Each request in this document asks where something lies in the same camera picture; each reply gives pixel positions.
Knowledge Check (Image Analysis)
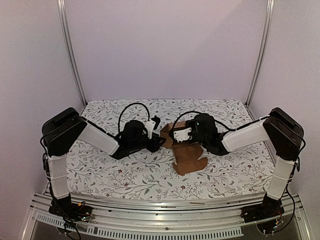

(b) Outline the brown cardboard box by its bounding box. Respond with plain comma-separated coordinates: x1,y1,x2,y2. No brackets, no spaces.
160,123,208,176

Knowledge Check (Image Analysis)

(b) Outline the floral patterned table cloth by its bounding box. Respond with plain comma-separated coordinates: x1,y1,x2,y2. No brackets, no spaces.
53,98,278,201

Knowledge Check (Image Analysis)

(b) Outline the aluminium frame post left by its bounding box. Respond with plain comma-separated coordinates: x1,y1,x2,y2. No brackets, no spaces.
57,0,88,107

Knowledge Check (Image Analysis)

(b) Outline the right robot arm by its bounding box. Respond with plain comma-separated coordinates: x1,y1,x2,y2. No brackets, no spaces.
187,106,305,218

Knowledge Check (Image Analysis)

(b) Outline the aluminium front rail base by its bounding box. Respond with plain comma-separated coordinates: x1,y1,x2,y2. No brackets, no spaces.
21,192,313,240

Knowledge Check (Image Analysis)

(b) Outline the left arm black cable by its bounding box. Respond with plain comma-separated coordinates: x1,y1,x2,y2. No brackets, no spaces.
117,102,151,136

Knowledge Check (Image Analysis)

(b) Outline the aluminium frame post right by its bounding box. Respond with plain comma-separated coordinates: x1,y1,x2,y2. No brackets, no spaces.
245,0,275,108

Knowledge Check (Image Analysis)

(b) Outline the aluminium frame post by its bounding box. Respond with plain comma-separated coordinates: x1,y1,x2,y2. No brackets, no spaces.
57,0,88,107
245,0,275,108

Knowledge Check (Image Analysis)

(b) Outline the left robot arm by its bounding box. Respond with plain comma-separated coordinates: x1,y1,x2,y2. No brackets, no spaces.
40,107,166,217

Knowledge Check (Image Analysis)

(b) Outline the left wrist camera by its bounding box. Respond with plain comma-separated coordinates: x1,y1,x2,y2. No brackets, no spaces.
144,115,161,139

